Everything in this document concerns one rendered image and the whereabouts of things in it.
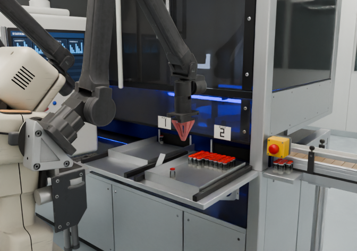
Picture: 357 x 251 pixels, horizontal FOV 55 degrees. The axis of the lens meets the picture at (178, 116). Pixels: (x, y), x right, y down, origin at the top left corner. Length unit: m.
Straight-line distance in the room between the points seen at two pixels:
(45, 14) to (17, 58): 0.96
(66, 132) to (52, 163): 0.08
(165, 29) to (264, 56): 0.52
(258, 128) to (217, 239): 0.59
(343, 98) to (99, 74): 5.42
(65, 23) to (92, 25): 1.04
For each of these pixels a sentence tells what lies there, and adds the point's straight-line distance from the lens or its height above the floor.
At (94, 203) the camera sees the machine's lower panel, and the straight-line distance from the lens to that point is 2.35.
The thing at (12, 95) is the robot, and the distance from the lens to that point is 0.93.
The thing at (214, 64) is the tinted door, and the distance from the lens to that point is 1.52.
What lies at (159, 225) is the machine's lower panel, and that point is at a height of 0.44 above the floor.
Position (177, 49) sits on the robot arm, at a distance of 1.05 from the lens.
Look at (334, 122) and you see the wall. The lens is 6.15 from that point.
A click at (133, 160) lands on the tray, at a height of 0.90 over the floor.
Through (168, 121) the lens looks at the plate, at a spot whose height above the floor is 1.03.
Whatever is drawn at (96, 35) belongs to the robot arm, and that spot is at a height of 1.41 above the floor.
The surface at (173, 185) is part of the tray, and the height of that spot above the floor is 0.89.
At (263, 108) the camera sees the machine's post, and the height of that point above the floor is 1.15.
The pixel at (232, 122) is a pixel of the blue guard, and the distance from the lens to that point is 1.49.
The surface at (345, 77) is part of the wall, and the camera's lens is 6.03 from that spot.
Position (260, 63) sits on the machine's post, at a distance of 1.40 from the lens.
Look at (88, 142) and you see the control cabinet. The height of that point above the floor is 0.87.
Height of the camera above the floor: 1.38
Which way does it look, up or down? 11 degrees down
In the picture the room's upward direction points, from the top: straight up
